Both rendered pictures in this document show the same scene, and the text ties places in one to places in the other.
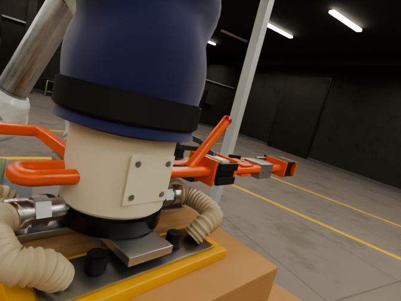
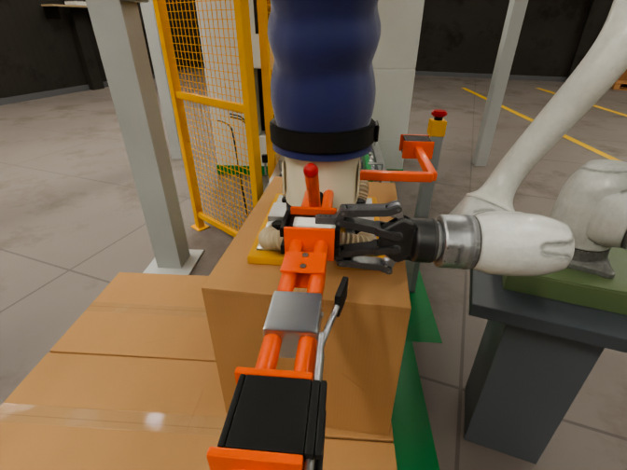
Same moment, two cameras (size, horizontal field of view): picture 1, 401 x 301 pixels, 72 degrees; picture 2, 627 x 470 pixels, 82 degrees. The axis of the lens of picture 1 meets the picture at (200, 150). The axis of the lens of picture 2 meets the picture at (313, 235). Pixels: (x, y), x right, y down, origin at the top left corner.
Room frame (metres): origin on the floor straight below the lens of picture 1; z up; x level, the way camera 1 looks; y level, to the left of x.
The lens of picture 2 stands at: (1.08, -0.34, 1.39)
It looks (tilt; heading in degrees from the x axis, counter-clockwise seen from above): 31 degrees down; 145
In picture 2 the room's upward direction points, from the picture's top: straight up
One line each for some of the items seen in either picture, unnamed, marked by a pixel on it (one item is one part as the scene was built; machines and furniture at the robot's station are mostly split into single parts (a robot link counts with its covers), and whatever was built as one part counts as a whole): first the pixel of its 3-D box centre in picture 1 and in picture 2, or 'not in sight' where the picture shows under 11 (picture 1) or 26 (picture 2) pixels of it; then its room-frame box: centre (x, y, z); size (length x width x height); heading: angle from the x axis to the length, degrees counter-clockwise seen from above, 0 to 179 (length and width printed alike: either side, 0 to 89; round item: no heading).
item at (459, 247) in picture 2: not in sight; (451, 241); (0.79, 0.14, 1.07); 0.09 x 0.06 x 0.09; 141
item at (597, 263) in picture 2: not in sight; (574, 242); (0.79, 0.78, 0.84); 0.22 x 0.18 x 0.06; 116
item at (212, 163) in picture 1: (212, 167); (311, 232); (0.64, -0.04, 1.08); 0.10 x 0.08 x 0.06; 49
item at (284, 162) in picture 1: (280, 166); (266, 426); (0.90, -0.27, 1.08); 0.08 x 0.07 x 0.05; 139
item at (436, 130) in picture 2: not in sight; (421, 215); (0.02, 1.11, 0.50); 0.07 x 0.07 x 1.00; 51
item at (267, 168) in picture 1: (257, 168); (294, 324); (0.80, -0.18, 1.07); 0.07 x 0.07 x 0.04; 49
